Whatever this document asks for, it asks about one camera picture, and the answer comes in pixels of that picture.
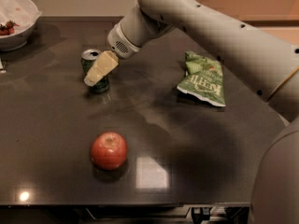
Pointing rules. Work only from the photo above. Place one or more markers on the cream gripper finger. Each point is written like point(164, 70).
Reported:
point(103, 65)

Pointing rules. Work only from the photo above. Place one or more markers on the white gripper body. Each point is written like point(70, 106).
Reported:
point(121, 43)

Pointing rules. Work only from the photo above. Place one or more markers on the green soda can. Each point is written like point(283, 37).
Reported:
point(88, 57)

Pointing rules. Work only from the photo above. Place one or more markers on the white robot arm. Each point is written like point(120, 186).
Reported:
point(265, 63)

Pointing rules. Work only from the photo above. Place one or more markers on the red apple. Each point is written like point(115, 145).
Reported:
point(109, 151)

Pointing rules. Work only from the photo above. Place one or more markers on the green chip bag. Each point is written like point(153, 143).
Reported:
point(203, 79)

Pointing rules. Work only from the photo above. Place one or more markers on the white bowl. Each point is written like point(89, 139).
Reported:
point(16, 40)

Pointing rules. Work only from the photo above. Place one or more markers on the red strawberries in bowl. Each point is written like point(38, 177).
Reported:
point(8, 28)

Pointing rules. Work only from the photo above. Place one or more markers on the white napkin in bowl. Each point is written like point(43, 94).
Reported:
point(23, 12)

